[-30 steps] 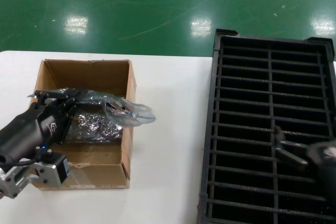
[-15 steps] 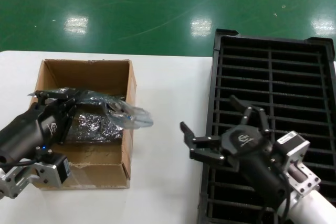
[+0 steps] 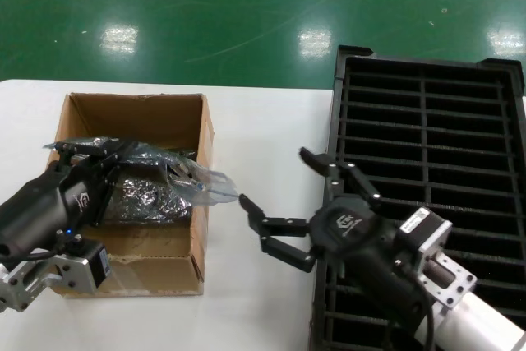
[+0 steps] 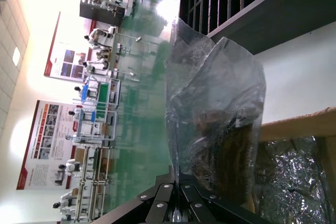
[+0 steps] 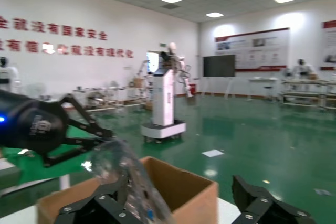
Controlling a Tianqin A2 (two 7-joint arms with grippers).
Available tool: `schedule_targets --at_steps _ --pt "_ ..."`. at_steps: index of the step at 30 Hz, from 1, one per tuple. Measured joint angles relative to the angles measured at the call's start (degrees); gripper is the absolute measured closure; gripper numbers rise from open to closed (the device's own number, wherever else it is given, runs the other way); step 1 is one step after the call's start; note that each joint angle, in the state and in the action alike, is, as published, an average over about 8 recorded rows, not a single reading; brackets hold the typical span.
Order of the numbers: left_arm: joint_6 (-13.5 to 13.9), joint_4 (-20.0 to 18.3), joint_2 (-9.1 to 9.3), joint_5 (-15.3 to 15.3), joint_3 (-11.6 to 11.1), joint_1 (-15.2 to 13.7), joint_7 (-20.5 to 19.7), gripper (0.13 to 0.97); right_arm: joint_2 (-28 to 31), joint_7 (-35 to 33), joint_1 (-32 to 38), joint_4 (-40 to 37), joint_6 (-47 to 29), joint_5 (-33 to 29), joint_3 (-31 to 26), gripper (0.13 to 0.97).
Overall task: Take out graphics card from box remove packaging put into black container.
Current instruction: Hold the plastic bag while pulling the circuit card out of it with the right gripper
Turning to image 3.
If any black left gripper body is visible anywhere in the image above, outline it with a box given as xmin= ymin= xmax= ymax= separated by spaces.
xmin=0 ymin=163 xmax=107 ymax=257

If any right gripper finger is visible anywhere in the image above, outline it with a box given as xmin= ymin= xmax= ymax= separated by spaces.
xmin=298 ymin=147 xmax=382 ymax=209
xmin=239 ymin=193 xmax=317 ymax=274

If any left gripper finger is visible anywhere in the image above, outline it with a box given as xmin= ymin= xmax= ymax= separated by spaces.
xmin=92 ymin=164 xmax=122 ymax=229
xmin=53 ymin=136 xmax=135 ymax=167

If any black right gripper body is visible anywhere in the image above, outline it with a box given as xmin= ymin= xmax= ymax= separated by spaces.
xmin=308 ymin=196 xmax=428 ymax=327

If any dark antistatic bag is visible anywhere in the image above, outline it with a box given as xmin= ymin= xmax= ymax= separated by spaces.
xmin=43 ymin=135 xmax=240 ymax=206

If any brown cardboard box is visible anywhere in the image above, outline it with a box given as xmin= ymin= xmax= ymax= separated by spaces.
xmin=22 ymin=91 xmax=215 ymax=298

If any black slotted container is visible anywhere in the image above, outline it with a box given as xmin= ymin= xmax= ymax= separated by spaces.
xmin=308 ymin=44 xmax=526 ymax=351

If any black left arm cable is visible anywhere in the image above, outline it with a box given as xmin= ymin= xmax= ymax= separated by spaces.
xmin=0 ymin=246 xmax=62 ymax=264

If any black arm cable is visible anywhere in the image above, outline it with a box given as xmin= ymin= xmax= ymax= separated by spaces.
xmin=0 ymin=246 xmax=62 ymax=264
xmin=414 ymin=284 xmax=441 ymax=351

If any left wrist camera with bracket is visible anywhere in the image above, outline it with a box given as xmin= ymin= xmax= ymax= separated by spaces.
xmin=0 ymin=235 xmax=113 ymax=314

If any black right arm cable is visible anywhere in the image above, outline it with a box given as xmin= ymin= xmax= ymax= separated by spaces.
xmin=414 ymin=284 xmax=441 ymax=351

